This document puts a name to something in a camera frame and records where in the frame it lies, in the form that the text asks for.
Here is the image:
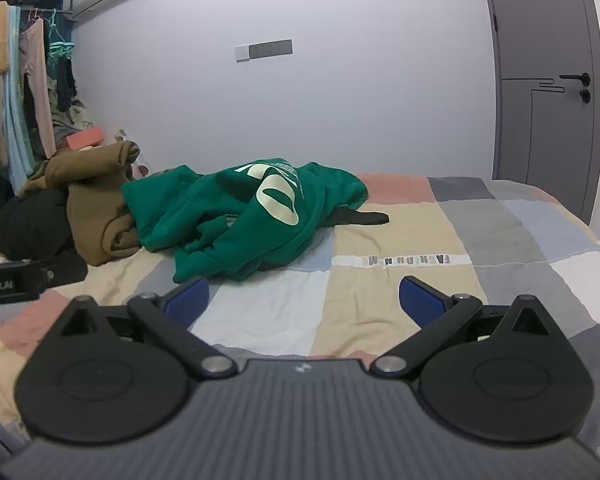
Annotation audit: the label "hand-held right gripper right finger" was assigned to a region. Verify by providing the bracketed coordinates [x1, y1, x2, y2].
[370, 275, 557, 379]

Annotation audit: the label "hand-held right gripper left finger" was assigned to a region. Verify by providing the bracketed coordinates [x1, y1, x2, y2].
[54, 276, 239, 380]

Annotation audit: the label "green hoodie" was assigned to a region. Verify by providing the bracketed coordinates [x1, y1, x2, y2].
[121, 159, 370, 284]

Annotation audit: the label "green clothes hangers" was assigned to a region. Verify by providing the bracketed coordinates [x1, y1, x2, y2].
[45, 9, 77, 65]

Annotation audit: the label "patchwork bed sheet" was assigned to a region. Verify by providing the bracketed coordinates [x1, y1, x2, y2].
[0, 172, 600, 461]

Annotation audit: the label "black garment pile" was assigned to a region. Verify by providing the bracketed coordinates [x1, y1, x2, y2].
[0, 187, 81, 263]

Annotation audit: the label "dark sock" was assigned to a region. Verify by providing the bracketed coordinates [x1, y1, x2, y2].
[329, 209, 391, 227]

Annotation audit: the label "brown garment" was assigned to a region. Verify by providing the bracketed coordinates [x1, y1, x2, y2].
[19, 140, 142, 267]

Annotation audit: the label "pink box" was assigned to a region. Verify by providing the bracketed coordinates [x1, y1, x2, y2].
[66, 129, 106, 152]

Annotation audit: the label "camouflage cloth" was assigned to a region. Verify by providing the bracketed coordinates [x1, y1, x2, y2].
[52, 97, 100, 151]

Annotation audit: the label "hanging dark garment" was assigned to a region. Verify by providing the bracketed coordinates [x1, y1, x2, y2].
[54, 57, 78, 112]

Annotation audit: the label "hanging pink garment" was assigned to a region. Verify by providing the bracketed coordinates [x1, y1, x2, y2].
[19, 17, 57, 158]

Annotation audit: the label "grey door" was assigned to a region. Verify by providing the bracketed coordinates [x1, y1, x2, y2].
[478, 0, 600, 226]

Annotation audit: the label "grey wall switch panel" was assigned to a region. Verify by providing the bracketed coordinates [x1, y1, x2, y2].
[235, 39, 294, 63]

